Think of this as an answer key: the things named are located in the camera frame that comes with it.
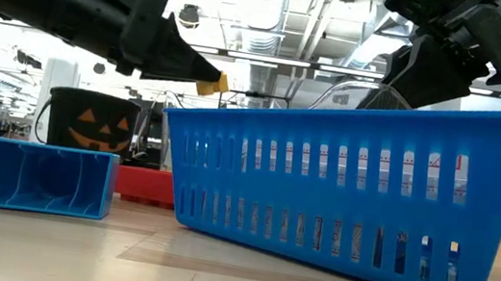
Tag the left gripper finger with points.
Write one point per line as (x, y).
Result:
(174, 60)

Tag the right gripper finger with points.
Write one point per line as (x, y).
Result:
(429, 74)

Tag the small yellow square brick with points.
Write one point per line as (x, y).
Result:
(211, 88)

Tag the red toy brick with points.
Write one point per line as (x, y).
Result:
(147, 187)

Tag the blue one-stud toy block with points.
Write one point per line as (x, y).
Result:
(32, 177)

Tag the black ceiling lamp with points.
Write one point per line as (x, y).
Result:
(189, 17)

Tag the black background monitor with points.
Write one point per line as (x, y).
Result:
(154, 133)

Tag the black pumpkin face bucket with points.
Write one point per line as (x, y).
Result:
(94, 110)

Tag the blue slotted plastic basket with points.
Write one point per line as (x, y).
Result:
(320, 203)

